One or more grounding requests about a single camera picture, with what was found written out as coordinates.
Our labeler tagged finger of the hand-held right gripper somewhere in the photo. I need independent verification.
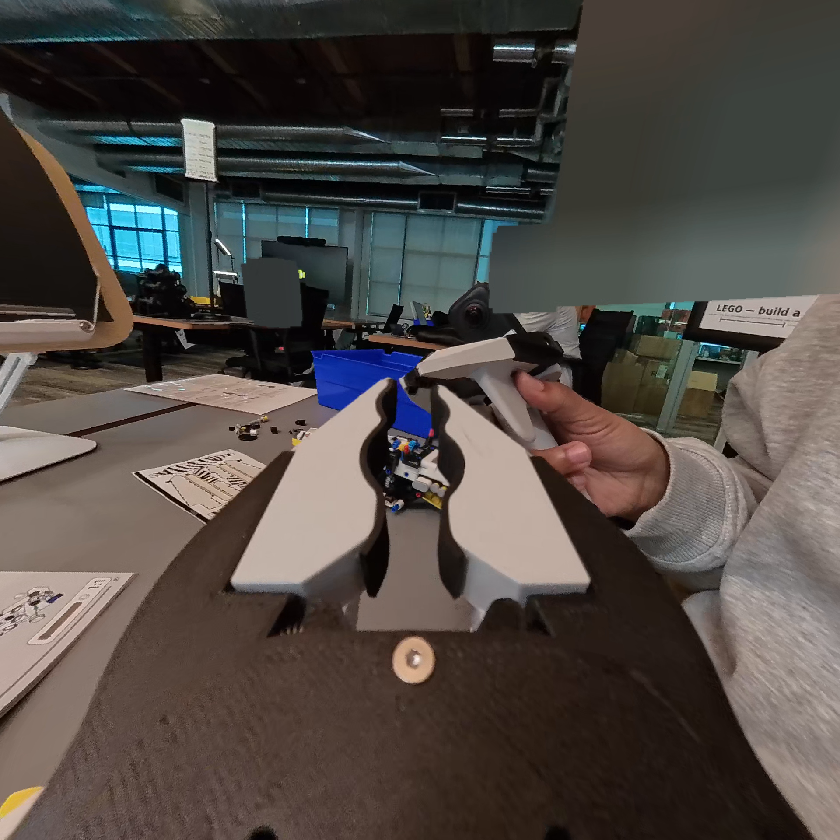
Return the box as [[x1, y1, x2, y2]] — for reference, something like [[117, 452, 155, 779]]
[[402, 335, 521, 396]]

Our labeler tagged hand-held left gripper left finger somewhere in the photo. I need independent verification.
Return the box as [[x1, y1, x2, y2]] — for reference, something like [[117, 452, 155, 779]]
[[230, 377, 398, 601]]

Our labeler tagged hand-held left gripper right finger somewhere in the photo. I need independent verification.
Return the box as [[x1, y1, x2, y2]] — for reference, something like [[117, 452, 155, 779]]
[[430, 384, 592, 631]]

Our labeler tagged person's right forearm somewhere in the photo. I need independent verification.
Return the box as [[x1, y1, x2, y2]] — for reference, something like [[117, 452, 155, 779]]
[[626, 430, 757, 592]]

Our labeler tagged partly built lego model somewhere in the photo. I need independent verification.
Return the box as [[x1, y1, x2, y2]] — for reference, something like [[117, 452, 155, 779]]
[[292, 425, 455, 514]]

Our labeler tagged lego instruction booklet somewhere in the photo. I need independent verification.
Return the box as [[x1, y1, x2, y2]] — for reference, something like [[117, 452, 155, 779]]
[[0, 571, 138, 718]]

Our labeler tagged yellow lego panel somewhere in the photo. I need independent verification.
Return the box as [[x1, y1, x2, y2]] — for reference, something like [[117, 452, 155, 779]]
[[0, 786, 44, 836]]

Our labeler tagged person's right hand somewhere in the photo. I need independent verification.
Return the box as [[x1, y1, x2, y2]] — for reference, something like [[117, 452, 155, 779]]
[[511, 371, 672, 524]]

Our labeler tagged zebra striped sticker sheet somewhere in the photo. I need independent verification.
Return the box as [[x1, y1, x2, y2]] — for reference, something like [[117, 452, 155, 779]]
[[133, 448, 267, 523]]

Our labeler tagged blue storage bin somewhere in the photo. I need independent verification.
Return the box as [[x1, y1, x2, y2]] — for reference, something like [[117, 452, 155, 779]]
[[311, 348, 435, 431]]

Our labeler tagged stack of cardboard boxes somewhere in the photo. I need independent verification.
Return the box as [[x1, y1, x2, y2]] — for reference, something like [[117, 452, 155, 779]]
[[600, 333, 720, 419]]

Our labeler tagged white printed paper sheet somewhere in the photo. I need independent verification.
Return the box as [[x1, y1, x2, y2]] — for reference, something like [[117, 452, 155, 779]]
[[125, 374, 317, 416]]

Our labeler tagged black monitor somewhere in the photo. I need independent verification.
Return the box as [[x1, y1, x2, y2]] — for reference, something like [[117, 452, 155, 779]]
[[260, 239, 349, 310]]

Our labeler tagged framed black white poster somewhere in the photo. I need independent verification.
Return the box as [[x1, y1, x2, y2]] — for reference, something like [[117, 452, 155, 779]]
[[682, 295, 823, 355]]

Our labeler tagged white sign on pole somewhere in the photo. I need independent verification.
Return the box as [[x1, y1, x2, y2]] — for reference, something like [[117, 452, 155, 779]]
[[180, 118, 219, 342]]

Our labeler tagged black panel with wooden back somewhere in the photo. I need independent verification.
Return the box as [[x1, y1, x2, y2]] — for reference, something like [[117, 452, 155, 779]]
[[0, 108, 136, 353]]

